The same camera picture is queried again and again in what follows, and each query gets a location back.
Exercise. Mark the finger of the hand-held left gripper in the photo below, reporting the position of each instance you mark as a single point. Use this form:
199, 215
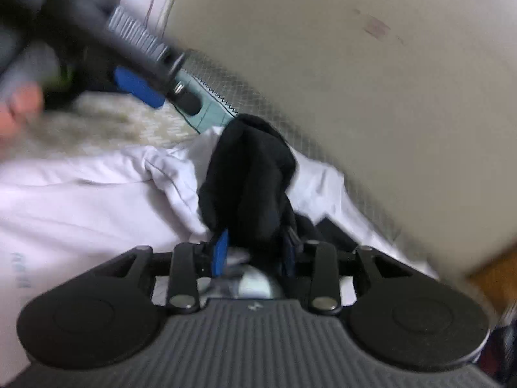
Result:
189, 100
139, 87

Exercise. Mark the dark patterned cloth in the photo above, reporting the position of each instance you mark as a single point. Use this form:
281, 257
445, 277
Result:
503, 339

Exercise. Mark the dark navy knit cap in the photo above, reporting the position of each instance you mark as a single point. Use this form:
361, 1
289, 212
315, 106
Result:
246, 178

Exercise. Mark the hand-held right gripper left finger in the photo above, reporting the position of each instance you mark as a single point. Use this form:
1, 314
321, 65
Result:
220, 254

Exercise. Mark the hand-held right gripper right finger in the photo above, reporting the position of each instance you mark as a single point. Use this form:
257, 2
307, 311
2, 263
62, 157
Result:
287, 260

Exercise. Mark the orange brown cushion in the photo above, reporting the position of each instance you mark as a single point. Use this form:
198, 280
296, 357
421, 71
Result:
494, 268

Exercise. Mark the white garment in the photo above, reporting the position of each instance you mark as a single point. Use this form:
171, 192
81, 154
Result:
80, 198

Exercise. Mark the person's left hand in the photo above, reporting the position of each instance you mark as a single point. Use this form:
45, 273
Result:
18, 111

